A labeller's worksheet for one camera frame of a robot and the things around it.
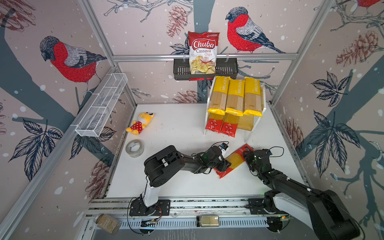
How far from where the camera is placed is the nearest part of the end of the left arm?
0.72 metres

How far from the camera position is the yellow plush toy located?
1.01 m

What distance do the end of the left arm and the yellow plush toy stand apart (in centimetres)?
55
